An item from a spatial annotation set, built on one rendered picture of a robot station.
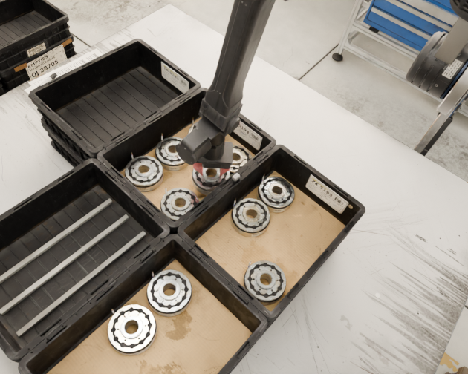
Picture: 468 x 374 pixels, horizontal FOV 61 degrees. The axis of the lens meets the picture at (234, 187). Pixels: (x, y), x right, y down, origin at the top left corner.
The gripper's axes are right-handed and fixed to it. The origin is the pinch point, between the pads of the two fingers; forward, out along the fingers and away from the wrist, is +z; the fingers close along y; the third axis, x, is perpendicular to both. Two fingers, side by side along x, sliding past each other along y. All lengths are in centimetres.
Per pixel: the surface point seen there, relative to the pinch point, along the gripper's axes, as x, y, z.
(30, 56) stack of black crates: 88, -84, 39
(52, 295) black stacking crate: -32.6, -35.4, 5.4
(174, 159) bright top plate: 6.1, -10.6, 3.4
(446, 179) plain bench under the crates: 17, 84, 23
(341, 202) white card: -7.5, 34.9, 1.0
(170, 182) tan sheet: 0.3, -11.3, 6.5
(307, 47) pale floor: 181, 68, 95
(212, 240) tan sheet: -16.8, 0.9, 6.7
